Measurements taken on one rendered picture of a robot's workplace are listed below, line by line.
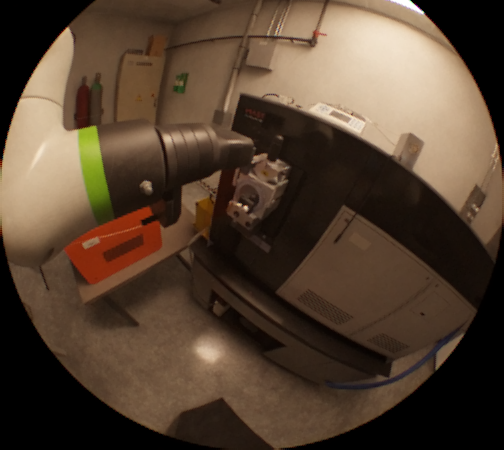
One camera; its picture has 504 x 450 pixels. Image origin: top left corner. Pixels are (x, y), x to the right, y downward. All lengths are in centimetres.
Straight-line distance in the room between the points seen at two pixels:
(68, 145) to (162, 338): 140
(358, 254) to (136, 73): 342
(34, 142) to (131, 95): 319
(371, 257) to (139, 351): 148
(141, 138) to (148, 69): 326
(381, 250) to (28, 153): 60
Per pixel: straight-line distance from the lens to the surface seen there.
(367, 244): 49
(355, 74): 166
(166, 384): 146
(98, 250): 74
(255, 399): 152
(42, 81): 18
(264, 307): 78
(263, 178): 42
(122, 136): 15
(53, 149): 15
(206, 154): 19
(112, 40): 369
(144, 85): 338
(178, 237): 95
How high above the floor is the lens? 143
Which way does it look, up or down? 32 degrees down
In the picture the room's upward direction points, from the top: 19 degrees clockwise
